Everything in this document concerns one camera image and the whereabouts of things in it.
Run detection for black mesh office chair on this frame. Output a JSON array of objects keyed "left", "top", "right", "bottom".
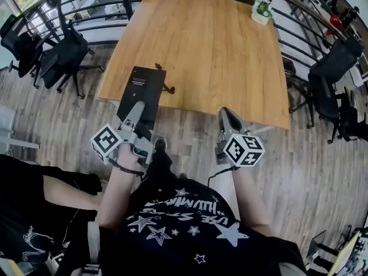
[
  {"left": 307, "top": 36, "right": 363, "bottom": 145},
  {"left": 339, "top": 87, "right": 368, "bottom": 143},
  {"left": 0, "top": 13, "right": 44, "bottom": 89},
  {"left": 283, "top": 56, "right": 315, "bottom": 129}
]

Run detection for person's right forearm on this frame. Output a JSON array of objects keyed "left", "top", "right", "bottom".
[{"left": 231, "top": 167, "right": 274, "bottom": 237}]

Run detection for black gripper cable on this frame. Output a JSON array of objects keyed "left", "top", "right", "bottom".
[{"left": 208, "top": 166, "right": 240, "bottom": 187}]

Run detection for black wrist bracelet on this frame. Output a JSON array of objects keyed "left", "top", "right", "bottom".
[{"left": 108, "top": 158, "right": 144, "bottom": 177}]

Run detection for black office chair with headrest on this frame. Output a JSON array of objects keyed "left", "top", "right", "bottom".
[{"left": 40, "top": 0, "right": 105, "bottom": 99}]

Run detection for black box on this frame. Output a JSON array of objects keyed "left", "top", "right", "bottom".
[{"left": 116, "top": 66, "right": 167, "bottom": 132}]

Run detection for dark brown cord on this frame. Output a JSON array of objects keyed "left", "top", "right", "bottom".
[{"left": 154, "top": 63, "right": 176, "bottom": 95}]

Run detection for person's left hand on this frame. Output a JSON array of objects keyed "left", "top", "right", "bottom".
[{"left": 116, "top": 143, "right": 145, "bottom": 174}]

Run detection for white desk frame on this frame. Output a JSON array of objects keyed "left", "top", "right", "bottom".
[{"left": 0, "top": 106, "right": 40, "bottom": 155}]

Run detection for potted plant in white pot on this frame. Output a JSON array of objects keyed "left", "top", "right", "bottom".
[{"left": 251, "top": 0, "right": 274, "bottom": 26}]

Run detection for black trousers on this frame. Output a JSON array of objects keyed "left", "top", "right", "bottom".
[{"left": 142, "top": 149, "right": 181, "bottom": 183}]

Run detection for person's left forearm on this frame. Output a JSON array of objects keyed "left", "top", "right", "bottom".
[{"left": 96, "top": 167, "right": 144, "bottom": 229}]

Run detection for black star-print t-shirt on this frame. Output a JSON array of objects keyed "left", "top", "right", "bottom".
[{"left": 97, "top": 178, "right": 307, "bottom": 276}]

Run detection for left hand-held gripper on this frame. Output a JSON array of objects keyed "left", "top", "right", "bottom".
[{"left": 90, "top": 101, "right": 154, "bottom": 166}]

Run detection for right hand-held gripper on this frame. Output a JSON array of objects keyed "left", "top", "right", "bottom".
[{"left": 215, "top": 107, "right": 266, "bottom": 168}]

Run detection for cluttered work desk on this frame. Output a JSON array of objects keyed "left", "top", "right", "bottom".
[{"left": 306, "top": 225, "right": 368, "bottom": 276}]

